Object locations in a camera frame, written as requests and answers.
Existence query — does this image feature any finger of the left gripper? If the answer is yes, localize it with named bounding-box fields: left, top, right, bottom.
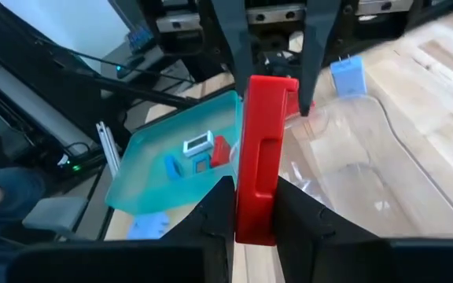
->
left=299, top=0, right=343, bottom=117
left=210, top=0, right=256, bottom=97

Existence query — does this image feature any light blue plug charger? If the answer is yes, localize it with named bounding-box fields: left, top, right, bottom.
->
left=330, top=54, right=368, bottom=98
left=127, top=211, right=171, bottom=241

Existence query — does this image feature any teal framed small gadget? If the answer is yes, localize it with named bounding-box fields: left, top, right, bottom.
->
left=192, top=153, right=212, bottom=175

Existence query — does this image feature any person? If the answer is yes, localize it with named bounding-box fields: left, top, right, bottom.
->
left=0, top=167, right=47, bottom=252

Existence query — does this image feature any clear plastic bin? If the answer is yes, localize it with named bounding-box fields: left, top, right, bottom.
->
left=230, top=94, right=453, bottom=241

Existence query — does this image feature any dark red block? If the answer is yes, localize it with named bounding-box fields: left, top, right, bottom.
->
left=287, top=90, right=316, bottom=117

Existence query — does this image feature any teal translucent tray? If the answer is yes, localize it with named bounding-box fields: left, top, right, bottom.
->
left=104, top=90, right=244, bottom=216

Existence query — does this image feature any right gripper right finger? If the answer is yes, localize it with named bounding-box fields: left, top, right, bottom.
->
left=276, top=175, right=393, bottom=283

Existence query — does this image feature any teal plastic bar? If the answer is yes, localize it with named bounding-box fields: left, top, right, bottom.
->
left=164, top=155, right=185, bottom=182

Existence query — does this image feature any black box with green light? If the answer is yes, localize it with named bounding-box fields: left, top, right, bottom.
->
left=33, top=129, right=105, bottom=186

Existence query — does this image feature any white framed small gadget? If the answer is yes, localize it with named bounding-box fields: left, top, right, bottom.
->
left=182, top=130, right=215, bottom=158

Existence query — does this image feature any red plastic bar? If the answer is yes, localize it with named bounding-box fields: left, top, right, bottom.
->
left=234, top=75, right=300, bottom=247
left=210, top=135, right=232, bottom=168

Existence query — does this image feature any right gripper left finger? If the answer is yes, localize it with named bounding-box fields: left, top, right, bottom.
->
left=159, top=175, right=236, bottom=283

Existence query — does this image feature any grey padded chair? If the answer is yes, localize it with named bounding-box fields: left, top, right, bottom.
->
left=21, top=196, right=90, bottom=241

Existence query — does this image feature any silver metal bracket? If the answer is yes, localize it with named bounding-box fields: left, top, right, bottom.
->
left=95, top=120, right=122, bottom=180

